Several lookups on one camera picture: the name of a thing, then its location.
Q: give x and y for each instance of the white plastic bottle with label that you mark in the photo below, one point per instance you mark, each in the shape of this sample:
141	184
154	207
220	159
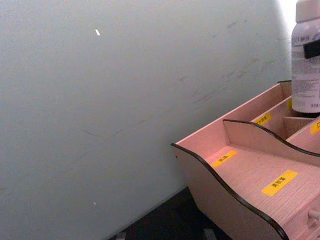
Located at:
303	82

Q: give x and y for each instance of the pale grey wall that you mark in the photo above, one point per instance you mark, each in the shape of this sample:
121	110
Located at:
100	105

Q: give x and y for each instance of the black table cloth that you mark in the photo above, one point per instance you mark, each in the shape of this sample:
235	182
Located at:
170	220

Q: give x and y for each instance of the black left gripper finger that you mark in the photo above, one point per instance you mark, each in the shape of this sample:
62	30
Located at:
313	50

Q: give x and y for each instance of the light wooden desk organizer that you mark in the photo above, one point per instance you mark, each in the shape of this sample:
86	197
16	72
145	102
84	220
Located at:
250	175

